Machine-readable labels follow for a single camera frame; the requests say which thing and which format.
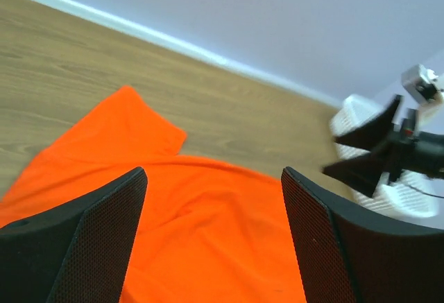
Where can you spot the orange t-shirt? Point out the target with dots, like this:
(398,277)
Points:
(209,231)

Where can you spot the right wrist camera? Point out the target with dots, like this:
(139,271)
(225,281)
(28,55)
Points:
(426,88)

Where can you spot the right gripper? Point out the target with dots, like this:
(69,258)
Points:
(410,150)

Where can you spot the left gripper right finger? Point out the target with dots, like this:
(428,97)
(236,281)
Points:
(347,253)

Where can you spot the white perforated basket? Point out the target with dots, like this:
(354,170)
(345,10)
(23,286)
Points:
(410,196)

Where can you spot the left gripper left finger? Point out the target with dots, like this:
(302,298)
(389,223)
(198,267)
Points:
(77,252)

